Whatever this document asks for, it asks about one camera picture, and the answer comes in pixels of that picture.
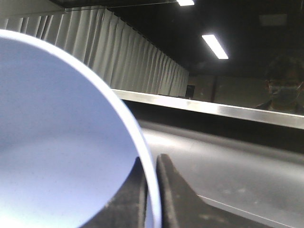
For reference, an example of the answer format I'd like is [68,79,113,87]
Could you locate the ceiling light panel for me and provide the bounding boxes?
[177,0,195,7]
[202,34,228,59]

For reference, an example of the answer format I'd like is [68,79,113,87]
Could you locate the white pleated curtain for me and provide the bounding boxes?
[0,8,189,96]

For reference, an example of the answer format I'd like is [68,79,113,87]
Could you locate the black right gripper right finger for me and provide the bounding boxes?
[156,153,281,228]

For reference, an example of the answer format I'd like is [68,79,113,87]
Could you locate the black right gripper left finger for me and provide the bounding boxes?
[82,157,148,228]

